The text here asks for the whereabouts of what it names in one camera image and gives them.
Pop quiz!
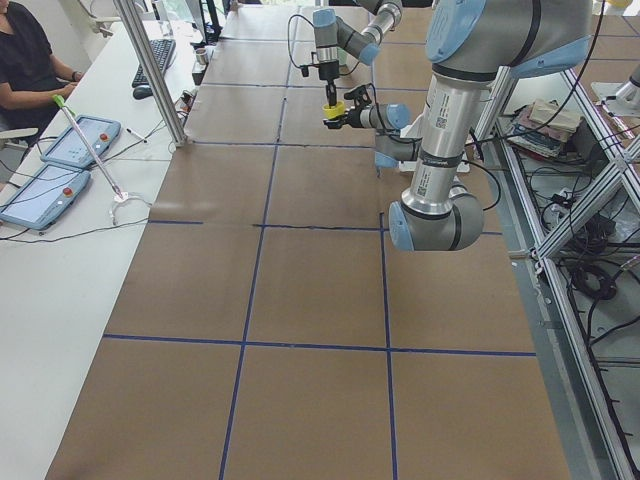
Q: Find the lower blue teach pendant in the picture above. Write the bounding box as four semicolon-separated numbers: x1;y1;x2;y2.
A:
1;163;91;230

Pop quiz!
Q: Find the black computer mouse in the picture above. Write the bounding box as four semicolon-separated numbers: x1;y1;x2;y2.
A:
132;85;153;100

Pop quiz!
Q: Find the upper blue teach pendant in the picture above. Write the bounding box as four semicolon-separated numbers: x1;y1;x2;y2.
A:
41;115;121;169

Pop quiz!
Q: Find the blue teach pendant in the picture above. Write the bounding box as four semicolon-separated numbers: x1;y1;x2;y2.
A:
1;163;91;230
41;115;121;169

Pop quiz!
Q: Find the pink rod with green tip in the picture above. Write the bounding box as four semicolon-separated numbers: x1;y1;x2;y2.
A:
52;94;129;203

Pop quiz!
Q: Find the stack of magazines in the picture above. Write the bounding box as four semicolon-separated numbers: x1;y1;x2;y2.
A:
506;99;583;158

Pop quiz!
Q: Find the yellow plastic cup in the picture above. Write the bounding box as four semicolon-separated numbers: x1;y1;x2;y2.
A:
322;101;345;120

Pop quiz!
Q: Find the black marker pen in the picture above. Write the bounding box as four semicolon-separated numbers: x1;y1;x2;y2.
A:
125;128;148;144

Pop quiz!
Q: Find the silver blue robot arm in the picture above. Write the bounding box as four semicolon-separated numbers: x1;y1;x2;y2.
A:
312;1;403;107
388;1;592;251

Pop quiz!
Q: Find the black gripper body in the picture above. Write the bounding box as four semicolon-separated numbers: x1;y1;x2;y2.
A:
318;60;339;81
344;107;363;126

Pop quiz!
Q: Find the black computer keyboard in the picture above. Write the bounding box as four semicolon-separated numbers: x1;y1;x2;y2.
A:
131;38;176;88

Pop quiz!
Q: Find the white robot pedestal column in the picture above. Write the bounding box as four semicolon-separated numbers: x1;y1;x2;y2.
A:
398;115;470;174

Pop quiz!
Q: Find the small metal cup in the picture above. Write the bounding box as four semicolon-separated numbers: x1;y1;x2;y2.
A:
194;47;209;66

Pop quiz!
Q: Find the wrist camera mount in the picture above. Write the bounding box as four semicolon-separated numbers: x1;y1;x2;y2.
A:
343;84;372;109
299;51;319;78

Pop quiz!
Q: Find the seated person in black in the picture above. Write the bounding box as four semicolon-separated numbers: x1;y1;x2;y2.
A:
1;1;84;144

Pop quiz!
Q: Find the aluminium frame post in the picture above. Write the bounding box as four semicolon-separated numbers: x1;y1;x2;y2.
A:
114;0;187;148

